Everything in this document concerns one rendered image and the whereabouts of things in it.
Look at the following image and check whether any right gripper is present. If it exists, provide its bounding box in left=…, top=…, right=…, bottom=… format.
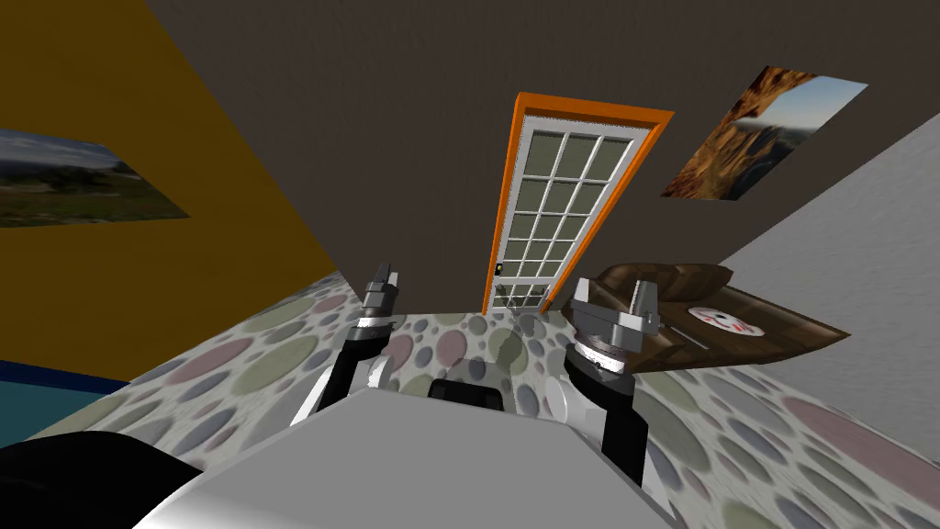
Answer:
left=570, top=276, right=663, bottom=356

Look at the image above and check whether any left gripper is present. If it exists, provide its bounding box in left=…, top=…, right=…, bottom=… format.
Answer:
left=359, top=262, right=401, bottom=322

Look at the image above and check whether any white glazed door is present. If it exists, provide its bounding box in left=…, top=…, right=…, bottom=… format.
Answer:
left=489, top=113, right=655, bottom=314

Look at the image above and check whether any brown sofa with white cushion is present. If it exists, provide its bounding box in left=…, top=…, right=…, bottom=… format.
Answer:
left=561, top=262, right=853, bottom=376

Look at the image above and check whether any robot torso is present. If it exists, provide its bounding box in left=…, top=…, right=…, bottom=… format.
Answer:
left=134, top=377, right=678, bottom=529

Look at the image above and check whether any brown rock and sky picture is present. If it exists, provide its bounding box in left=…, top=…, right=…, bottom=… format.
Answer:
left=660, top=65, right=870, bottom=202

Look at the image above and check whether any green landscape picture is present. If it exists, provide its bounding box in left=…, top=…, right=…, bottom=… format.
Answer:
left=0, top=128, right=192, bottom=230

